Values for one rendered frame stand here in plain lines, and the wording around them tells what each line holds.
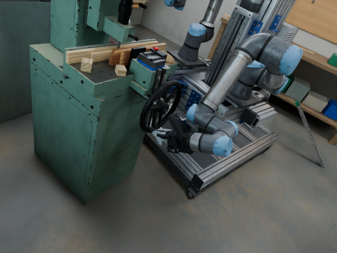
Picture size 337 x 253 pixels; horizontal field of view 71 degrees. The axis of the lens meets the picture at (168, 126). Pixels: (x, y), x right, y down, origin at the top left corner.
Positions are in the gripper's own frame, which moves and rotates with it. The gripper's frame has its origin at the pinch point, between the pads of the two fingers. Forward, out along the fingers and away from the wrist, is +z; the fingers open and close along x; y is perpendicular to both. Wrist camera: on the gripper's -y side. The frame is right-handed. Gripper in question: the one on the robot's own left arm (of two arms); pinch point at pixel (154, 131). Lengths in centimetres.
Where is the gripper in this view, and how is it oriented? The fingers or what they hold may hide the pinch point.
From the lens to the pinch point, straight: 107.5
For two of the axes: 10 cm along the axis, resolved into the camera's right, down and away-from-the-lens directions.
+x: 5.9, -3.4, 7.4
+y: 1.2, 9.3, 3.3
